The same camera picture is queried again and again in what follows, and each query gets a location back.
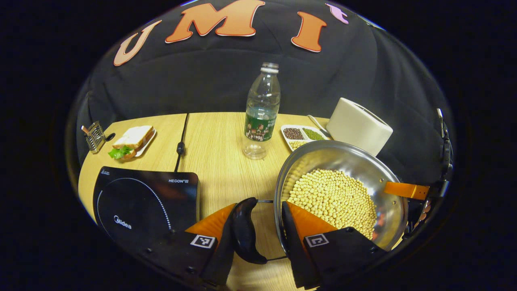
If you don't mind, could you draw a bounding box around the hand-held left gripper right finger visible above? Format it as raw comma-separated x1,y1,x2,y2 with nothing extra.
281,201,388,290

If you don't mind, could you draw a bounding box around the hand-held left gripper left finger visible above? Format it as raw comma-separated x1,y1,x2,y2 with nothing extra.
137,203,239,287

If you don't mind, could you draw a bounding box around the steel pot with black handles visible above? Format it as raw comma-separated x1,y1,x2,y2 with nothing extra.
232,140,409,265

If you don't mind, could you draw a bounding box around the black induction cooktop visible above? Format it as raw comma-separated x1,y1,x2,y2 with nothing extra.
93,166,200,252

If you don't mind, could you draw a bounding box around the pile of yellow soybeans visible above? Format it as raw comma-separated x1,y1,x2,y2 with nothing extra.
288,169,378,240

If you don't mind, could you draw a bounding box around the white toaster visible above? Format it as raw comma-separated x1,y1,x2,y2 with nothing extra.
326,97,393,157

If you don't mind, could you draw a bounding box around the white divided bean dish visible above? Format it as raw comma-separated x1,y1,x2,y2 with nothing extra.
281,124,330,152

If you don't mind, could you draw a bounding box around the small white plate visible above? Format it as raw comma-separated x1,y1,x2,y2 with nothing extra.
135,129,158,158

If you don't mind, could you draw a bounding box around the clear plastic water bottle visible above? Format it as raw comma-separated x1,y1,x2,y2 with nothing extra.
242,62,281,160

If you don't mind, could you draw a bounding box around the sandwich with lettuce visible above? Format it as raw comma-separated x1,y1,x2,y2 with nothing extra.
108,125,155,161

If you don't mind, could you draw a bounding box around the grey toaster power cable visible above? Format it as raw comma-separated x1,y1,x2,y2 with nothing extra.
307,115,332,139

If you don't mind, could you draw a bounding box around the black cooktop power cable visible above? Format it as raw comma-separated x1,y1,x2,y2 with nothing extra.
174,113,189,172

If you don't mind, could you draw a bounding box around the small metal wire rack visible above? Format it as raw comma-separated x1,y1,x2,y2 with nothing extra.
82,121,116,154

